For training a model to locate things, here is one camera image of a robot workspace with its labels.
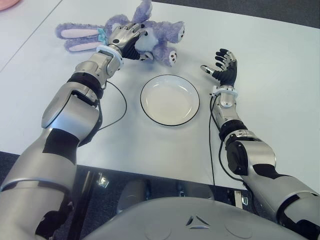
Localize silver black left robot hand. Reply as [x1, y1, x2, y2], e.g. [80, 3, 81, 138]
[107, 22, 155, 62]

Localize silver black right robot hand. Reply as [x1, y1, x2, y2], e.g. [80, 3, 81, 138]
[200, 48, 238, 88]

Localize purple plush bunny doll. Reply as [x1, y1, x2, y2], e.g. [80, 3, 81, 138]
[55, 0, 187, 68]

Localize white plate with black rim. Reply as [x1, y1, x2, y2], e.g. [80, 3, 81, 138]
[139, 74, 201, 127]

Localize pink object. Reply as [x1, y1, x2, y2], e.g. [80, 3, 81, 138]
[0, 0, 20, 11]

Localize grey robot leg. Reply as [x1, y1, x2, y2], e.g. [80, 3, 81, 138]
[116, 179, 151, 215]

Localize grey robot torso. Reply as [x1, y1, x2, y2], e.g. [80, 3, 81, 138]
[81, 196, 310, 240]

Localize black table leg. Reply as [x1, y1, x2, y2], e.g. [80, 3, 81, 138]
[72, 169, 98, 240]

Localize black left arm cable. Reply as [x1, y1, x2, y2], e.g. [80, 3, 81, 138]
[98, 80, 128, 131]

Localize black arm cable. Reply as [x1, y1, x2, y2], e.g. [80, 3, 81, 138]
[208, 94, 249, 188]
[98, 80, 128, 131]

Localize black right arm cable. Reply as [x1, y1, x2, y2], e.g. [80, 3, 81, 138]
[208, 94, 249, 188]

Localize metal table bracket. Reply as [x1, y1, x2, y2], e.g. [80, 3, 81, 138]
[233, 189, 251, 209]
[95, 171, 110, 189]

